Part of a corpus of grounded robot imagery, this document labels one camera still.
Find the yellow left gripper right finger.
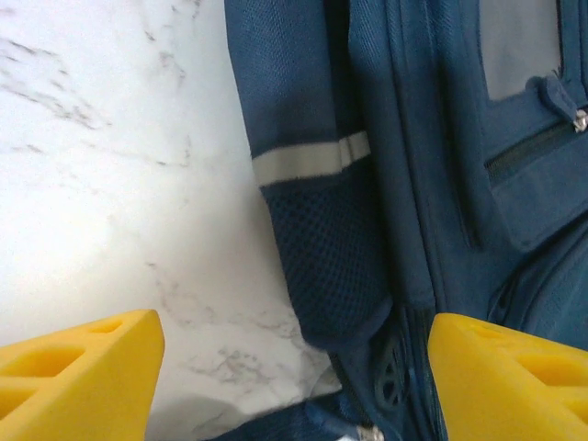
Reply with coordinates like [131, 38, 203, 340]
[426, 311, 588, 441]

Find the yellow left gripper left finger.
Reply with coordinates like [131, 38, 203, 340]
[0, 310, 165, 441]

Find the navy blue backpack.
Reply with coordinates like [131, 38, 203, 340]
[197, 0, 588, 441]

